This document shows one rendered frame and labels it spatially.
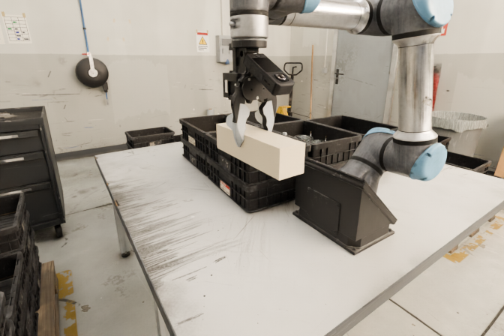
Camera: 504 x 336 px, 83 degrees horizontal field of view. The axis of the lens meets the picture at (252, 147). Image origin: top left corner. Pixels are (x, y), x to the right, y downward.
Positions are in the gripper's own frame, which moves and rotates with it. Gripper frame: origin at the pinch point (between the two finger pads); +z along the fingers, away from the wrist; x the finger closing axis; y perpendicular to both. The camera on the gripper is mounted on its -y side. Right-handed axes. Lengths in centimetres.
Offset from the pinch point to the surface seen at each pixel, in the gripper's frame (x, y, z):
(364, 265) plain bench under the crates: -30, -11, 39
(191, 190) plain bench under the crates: -8, 61, 39
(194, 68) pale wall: -149, 380, -4
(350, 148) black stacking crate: -69, 26, 21
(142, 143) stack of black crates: -23, 212, 56
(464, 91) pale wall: -343, 85, 18
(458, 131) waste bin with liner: -286, 62, 51
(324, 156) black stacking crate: -54, 27, 22
